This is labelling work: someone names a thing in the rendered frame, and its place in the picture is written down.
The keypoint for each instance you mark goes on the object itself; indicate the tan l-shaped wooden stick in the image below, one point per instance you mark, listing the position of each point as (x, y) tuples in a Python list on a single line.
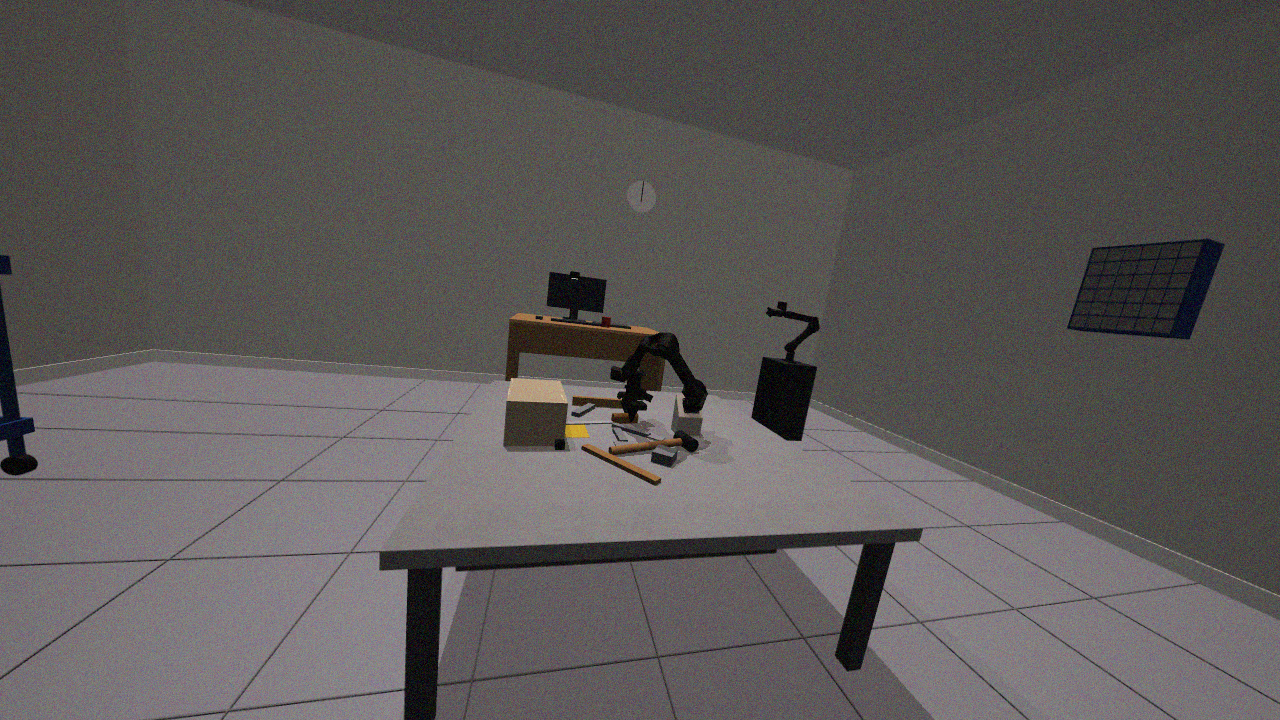
[(598, 401)]

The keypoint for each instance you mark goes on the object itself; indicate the brown cylinder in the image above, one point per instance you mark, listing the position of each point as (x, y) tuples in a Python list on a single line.
[(621, 418)]

